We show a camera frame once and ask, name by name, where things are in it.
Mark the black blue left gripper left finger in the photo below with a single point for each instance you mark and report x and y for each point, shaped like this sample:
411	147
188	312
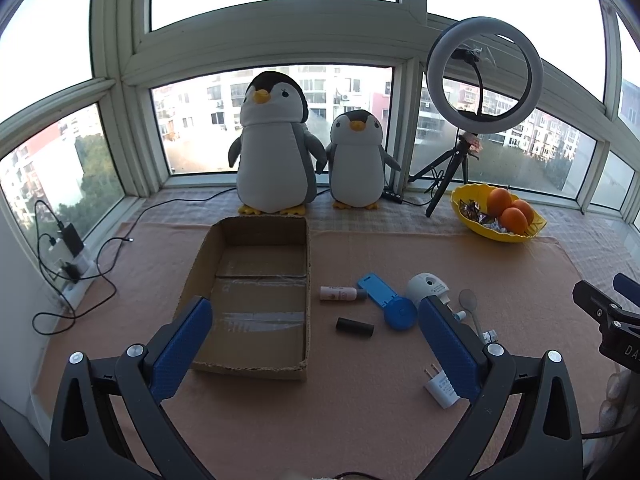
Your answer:
86	440

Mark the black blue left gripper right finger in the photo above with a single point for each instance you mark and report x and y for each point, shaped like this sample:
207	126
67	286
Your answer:
543	441

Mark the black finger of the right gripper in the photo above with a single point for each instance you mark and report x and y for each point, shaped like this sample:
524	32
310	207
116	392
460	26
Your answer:
603	309

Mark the white usb wall charger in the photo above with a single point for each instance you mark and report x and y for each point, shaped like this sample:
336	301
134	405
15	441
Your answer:
439	387

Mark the grey plastic spoon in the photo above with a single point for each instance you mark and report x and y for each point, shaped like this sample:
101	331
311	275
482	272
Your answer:
468	302

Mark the white round plug device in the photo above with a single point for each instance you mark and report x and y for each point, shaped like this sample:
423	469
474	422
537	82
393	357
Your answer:
427	285

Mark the blue round tape measure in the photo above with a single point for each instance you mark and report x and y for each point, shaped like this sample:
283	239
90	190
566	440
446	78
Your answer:
400	313

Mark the black cylinder tube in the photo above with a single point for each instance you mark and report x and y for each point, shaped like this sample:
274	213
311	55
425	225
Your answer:
353	327

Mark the cardboard box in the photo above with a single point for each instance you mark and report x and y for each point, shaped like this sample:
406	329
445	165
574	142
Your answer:
254	272

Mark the pink white cosmetic bottle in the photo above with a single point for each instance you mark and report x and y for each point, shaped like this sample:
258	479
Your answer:
334	293

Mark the patterned white lighter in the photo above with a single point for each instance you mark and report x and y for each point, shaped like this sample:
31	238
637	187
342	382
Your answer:
487	336

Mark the person hand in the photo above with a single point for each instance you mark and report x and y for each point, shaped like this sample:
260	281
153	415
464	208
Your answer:
618	409

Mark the checkered beige cloth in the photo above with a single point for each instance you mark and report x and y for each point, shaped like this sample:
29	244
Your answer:
600	246

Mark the orange fruit front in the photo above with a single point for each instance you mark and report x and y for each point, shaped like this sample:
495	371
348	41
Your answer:
514	220

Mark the orange fruit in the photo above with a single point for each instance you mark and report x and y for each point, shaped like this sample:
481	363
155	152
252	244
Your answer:
514	220
525	209
498	200

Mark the orange fruit right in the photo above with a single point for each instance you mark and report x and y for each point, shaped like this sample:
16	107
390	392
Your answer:
525	209

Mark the orange fruit back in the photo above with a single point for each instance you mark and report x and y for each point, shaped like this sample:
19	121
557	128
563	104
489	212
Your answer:
498	200

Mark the wrapped candies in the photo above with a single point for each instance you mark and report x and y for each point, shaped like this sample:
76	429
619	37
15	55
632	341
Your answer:
472	212

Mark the white power strip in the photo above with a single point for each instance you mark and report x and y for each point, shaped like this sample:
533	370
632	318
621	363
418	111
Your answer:
72	292

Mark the yellow fruit bowl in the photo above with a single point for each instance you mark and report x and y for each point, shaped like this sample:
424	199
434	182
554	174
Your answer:
479	192

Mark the black plug adapter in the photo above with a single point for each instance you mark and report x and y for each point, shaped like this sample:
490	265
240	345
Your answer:
71	271

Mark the pink blanket mat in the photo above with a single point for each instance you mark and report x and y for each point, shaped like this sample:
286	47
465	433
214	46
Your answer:
363	405

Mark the black tripod stand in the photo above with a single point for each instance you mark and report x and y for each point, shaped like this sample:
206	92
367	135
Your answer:
455	157

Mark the small grey penguin plush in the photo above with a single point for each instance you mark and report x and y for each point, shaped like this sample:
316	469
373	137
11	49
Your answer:
357	161

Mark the black phone holder clamp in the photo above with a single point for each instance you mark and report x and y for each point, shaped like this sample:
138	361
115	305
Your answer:
468	55

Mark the large grey penguin plush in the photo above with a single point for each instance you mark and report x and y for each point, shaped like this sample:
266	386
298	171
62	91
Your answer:
278	158

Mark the white ring light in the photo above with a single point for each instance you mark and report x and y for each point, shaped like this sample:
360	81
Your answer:
479	123

